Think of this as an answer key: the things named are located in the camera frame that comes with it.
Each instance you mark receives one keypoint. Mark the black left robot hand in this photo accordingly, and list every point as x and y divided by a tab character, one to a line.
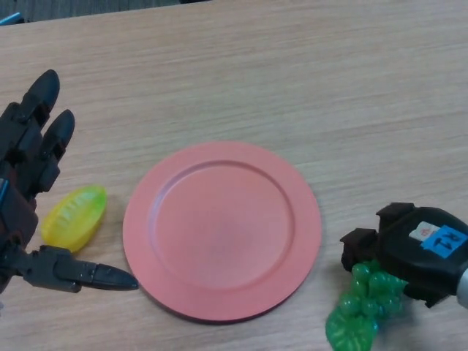
22	150

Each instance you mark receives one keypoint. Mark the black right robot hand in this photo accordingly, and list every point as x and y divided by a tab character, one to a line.
409	248

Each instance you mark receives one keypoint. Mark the green plastic grape bunch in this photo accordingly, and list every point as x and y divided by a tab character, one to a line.
369	292

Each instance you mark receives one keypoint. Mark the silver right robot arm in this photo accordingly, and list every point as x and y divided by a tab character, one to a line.
463	285

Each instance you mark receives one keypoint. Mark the pink round plate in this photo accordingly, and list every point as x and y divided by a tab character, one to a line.
223	234

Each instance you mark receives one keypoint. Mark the yellow plastic starfruit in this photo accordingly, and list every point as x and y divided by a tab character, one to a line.
77	219

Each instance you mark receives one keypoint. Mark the blue metal bar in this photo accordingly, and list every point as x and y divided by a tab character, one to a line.
11	18

